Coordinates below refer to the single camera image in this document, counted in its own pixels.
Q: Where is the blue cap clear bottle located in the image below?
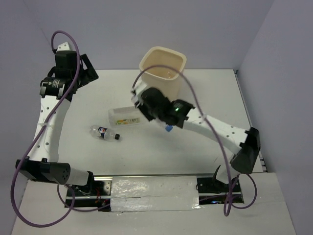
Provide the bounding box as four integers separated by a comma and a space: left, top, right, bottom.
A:
165, 125, 173, 132

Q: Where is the square clear juice bottle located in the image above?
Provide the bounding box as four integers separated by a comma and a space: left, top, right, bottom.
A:
108, 106, 146, 127

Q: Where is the pepsi label clear bottle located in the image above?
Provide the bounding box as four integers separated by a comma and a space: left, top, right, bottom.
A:
90, 125, 120, 141

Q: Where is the orange juice bottle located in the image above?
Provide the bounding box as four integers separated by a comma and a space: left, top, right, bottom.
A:
165, 71, 175, 79

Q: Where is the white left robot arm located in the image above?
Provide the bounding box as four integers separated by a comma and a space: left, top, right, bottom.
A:
19, 50, 98, 195

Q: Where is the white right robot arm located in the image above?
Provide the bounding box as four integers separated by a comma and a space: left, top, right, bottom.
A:
131, 86, 261, 191

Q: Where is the beige plastic bin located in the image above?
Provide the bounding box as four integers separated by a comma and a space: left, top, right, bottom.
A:
139, 46, 187, 101

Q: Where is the white foil cover sheet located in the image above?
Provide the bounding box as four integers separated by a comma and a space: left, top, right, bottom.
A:
110, 176, 200, 212

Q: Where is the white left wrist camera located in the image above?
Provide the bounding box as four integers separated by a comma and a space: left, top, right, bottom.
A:
56, 42, 71, 52

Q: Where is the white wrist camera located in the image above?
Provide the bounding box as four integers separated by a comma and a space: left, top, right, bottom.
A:
131, 81, 148, 108
56, 42, 71, 52

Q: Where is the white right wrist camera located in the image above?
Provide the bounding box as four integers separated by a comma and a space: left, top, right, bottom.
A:
131, 81, 148, 108

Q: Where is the aluminium table edge rail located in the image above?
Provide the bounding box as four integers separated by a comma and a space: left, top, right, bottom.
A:
233, 70, 267, 174

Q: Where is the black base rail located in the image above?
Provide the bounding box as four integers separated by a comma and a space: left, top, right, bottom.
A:
65, 174, 229, 212

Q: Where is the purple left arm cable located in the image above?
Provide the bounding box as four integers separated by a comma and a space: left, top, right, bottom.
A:
10, 30, 113, 226

